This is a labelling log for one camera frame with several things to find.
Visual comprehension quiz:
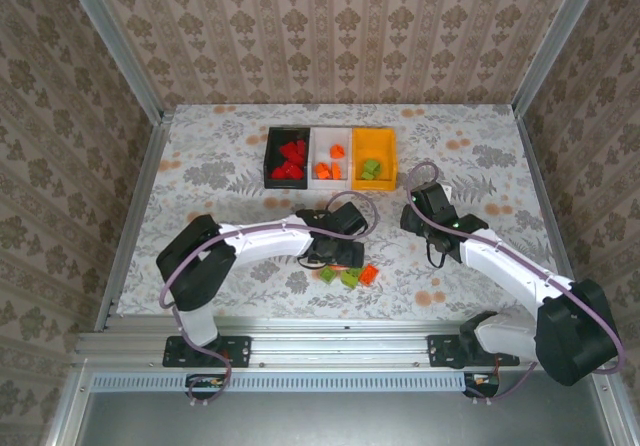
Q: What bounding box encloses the orange plastic bin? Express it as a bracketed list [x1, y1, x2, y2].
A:
[350, 126, 399, 192]

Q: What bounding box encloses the white plastic bin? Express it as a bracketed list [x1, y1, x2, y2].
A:
[307, 126, 355, 191]

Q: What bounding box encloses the black plastic bin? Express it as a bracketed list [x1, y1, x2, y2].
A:
[263, 125, 314, 191]

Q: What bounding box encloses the aluminium mounting beam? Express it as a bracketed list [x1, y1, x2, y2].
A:
[74, 315, 619, 370]

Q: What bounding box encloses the black connector board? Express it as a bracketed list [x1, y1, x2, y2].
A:
[463, 371, 502, 400]
[185, 373, 232, 401]

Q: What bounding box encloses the grey metal panel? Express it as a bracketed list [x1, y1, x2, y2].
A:
[74, 370, 629, 446]

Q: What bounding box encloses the right black camera cable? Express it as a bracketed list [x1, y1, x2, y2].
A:
[424, 238, 452, 269]

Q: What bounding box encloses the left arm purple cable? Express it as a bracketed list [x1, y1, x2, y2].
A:
[159, 190, 380, 407]

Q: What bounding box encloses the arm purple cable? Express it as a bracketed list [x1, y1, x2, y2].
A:
[159, 190, 380, 407]
[404, 161, 626, 402]

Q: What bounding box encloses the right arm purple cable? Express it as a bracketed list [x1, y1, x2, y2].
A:
[404, 161, 626, 402]

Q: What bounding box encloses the aluminium frame rail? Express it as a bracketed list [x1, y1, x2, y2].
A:
[513, 110, 592, 331]
[592, 365, 640, 446]
[42, 365, 94, 446]
[93, 108, 176, 335]

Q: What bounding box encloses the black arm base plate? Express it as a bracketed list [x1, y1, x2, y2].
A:
[426, 333, 521, 369]
[162, 334, 252, 369]

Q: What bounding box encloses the white slotted cable duct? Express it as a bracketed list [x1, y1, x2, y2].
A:
[91, 370, 469, 393]

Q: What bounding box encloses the aluminium frame post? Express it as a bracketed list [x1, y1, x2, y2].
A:
[513, 0, 609, 117]
[58, 0, 167, 123]

